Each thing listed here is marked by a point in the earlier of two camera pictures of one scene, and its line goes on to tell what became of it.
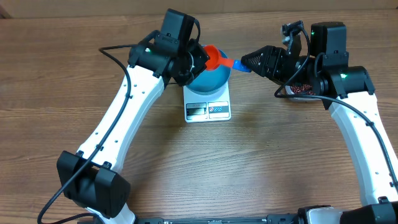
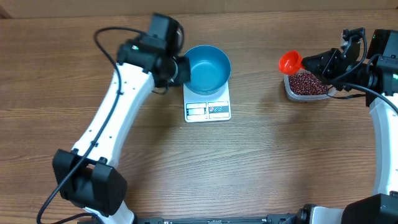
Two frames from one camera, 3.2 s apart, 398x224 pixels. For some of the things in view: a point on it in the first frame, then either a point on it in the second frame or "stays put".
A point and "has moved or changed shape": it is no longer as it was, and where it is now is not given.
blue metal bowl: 208,82 stays put
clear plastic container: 301,89 stays put
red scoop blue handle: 216,61 has moved or changed shape
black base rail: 273,219 stays put
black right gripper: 273,60 to 328,65
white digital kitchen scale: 211,107 stays put
